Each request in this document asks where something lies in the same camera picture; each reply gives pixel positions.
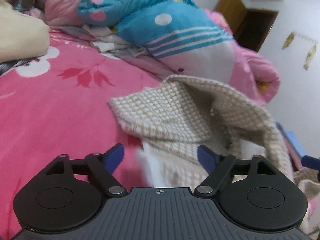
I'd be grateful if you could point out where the pink floral bed sheet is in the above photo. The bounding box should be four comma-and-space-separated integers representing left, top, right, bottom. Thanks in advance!
1, 30, 159, 239

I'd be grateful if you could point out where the wall hook decoration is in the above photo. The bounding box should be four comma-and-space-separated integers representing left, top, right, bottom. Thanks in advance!
281, 31, 319, 71

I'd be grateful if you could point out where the cream folded garment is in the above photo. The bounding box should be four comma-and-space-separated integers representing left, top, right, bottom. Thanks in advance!
0, 0, 50, 63

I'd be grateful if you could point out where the grey white striped cloth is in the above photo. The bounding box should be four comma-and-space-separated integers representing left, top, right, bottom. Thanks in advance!
56, 24, 176, 80

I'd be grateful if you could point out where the beige houndstooth knit cardigan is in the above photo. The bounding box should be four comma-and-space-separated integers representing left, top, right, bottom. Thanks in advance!
108, 74, 313, 235

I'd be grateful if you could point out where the brown wooden door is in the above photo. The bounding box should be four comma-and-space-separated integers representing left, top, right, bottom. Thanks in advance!
214, 0, 278, 52

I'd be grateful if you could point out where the blue pink cartoon quilt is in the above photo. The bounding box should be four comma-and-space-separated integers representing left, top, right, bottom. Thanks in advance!
44, 0, 280, 105

